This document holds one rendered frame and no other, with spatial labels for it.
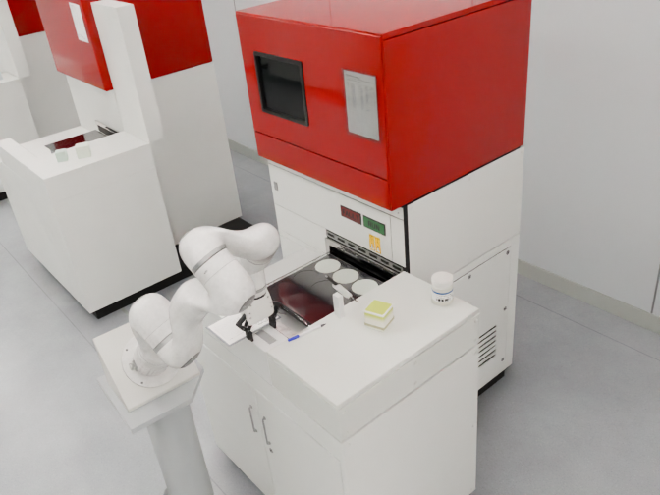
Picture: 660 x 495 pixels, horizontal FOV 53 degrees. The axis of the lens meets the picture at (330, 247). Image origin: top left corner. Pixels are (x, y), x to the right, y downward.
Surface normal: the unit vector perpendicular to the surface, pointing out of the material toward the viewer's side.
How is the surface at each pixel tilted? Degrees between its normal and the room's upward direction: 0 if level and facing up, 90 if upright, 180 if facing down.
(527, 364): 0
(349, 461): 90
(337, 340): 0
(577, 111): 90
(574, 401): 0
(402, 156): 90
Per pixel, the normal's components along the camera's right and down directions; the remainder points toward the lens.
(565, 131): -0.76, 0.39
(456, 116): 0.64, 0.33
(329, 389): -0.10, -0.86
